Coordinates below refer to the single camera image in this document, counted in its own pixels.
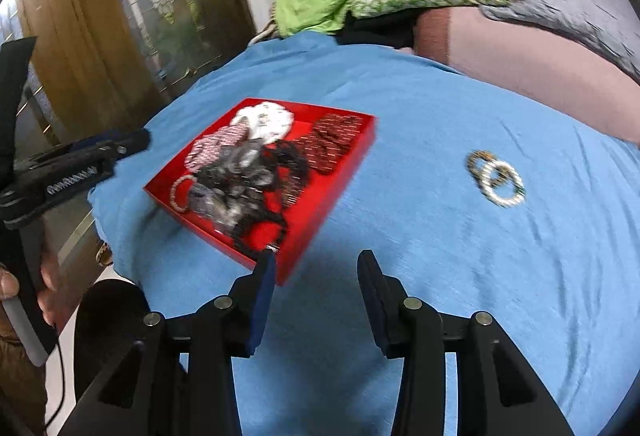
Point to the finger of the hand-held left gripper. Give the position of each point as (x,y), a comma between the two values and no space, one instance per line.
(127,143)

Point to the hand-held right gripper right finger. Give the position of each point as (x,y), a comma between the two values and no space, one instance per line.
(372,296)

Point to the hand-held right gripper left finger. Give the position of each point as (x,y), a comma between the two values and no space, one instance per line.
(262,306)

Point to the dark floral scrunchie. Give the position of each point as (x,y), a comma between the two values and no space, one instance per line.
(260,221)

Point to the plaid scrunchie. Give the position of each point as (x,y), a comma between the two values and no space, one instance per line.
(215,148)

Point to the red box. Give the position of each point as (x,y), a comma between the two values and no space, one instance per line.
(320,211)

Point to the black organza scrunchie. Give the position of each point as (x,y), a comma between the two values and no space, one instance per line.
(235,181)

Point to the white dotted scrunchie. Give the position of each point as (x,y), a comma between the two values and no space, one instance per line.
(265,118)

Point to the red polka dot scrunchie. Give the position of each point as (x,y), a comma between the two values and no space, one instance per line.
(335,143)

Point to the person's left hand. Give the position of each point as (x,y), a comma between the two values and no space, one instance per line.
(52,286)

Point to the wooden door with glass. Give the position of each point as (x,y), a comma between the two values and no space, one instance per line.
(100,30)

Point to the gold bangle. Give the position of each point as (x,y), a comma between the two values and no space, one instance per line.
(477,165)

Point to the brown cloth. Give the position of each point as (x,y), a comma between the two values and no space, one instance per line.
(17,381)

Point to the pink quilted cushion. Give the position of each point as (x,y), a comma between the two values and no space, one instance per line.
(540,60)

